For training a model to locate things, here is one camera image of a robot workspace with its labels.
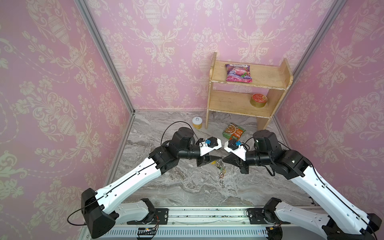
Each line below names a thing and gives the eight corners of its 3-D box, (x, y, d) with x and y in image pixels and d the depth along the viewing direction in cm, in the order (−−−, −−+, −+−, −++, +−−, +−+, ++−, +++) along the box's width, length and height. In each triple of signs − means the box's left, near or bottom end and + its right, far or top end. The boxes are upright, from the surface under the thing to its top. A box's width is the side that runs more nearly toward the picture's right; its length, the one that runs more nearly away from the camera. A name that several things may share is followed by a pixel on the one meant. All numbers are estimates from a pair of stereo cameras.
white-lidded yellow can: (192, 130, 112) (192, 125, 107) (192, 122, 117) (192, 116, 112) (202, 130, 112) (202, 125, 107) (201, 122, 117) (202, 116, 112)
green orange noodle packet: (220, 134, 109) (221, 132, 108) (230, 123, 116) (231, 121, 114) (235, 143, 104) (236, 141, 103) (244, 131, 111) (245, 129, 109)
